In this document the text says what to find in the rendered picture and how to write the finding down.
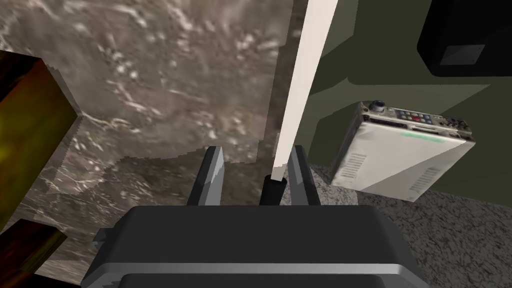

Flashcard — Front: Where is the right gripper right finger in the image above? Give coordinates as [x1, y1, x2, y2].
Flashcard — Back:
[287, 145, 321, 207]

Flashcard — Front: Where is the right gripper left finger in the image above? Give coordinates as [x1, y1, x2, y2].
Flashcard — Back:
[186, 145, 225, 207]

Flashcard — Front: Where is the white boxy appliance with buttons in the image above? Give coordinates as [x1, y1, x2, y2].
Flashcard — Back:
[329, 99, 477, 203]

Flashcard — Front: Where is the brown wooden cabinet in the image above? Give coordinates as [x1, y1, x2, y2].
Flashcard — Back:
[0, 49, 79, 288]

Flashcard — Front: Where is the black box appliance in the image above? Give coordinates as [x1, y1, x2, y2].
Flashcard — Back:
[416, 0, 512, 78]

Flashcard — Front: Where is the white knife with black handle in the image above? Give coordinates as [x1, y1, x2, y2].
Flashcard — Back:
[259, 0, 339, 207]

